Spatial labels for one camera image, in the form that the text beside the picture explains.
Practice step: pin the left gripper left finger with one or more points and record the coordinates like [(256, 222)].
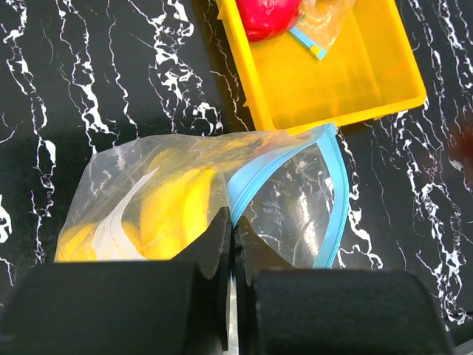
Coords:
[(179, 306)]

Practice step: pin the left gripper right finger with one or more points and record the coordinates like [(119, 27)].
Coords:
[(286, 310)]

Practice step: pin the yellow banana bunch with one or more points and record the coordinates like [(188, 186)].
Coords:
[(176, 207)]

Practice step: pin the clear bag teal zipper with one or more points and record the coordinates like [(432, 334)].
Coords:
[(292, 189)]

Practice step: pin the yellow lemon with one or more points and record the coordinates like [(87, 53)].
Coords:
[(75, 244)]

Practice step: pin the clear bag in tray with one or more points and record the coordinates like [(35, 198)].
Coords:
[(320, 24)]

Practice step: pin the yellow plastic fruit tray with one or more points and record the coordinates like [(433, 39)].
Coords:
[(368, 73)]

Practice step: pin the black marble table mat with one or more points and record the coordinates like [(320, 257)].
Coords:
[(79, 77)]

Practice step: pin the red dragon fruit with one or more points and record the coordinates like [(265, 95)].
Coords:
[(266, 19)]

